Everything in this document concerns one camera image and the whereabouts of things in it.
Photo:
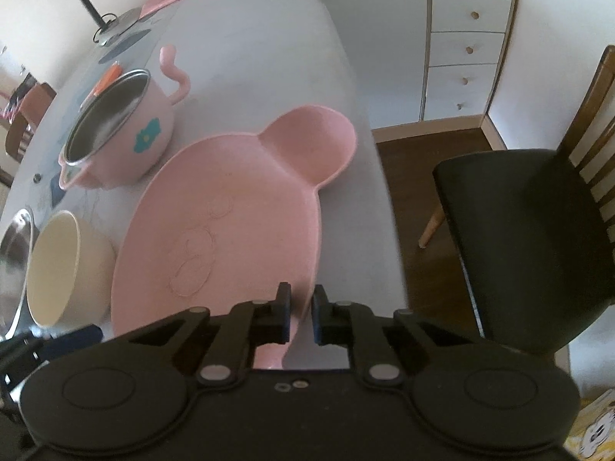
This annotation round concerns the white sideboard with drawers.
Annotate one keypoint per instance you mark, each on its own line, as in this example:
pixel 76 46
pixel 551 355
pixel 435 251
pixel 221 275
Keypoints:
pixel 461 48

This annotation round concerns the yellow printed box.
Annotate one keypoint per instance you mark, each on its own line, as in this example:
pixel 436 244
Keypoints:
pixel 596 427

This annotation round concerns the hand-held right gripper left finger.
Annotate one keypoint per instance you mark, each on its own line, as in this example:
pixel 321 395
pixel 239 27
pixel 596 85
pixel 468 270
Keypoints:
pixel 286 314

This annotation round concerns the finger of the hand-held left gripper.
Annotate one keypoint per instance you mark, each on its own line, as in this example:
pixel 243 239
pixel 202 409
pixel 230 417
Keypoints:
pixel 77 333

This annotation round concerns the cream bowl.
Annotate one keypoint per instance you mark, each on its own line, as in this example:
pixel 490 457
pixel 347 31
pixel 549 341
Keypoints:
pixel 62 269

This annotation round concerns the wooden chair with pink cloth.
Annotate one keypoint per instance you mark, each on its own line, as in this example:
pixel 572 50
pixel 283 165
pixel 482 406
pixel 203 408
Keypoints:
pixel 29 105

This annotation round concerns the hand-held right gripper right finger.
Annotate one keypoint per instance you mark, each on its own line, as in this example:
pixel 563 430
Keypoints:
pixel 316 317

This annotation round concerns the pink bear-shaped plate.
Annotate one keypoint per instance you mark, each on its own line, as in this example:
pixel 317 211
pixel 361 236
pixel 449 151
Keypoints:
pixel 230 201

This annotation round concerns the wooden chair with black seat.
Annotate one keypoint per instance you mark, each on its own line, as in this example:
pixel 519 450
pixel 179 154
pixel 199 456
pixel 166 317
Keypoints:
pixel 519 240

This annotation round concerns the orange tape measure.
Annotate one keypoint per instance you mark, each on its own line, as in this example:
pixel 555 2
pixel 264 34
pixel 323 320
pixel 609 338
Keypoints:
pixel 108 77

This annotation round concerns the pink pot with steel lining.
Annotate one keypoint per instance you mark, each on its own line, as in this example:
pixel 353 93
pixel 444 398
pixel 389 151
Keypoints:
pixel 129 134

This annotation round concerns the stainless steel bowl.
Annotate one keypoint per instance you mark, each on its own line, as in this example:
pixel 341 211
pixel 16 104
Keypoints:
pixel 17 254

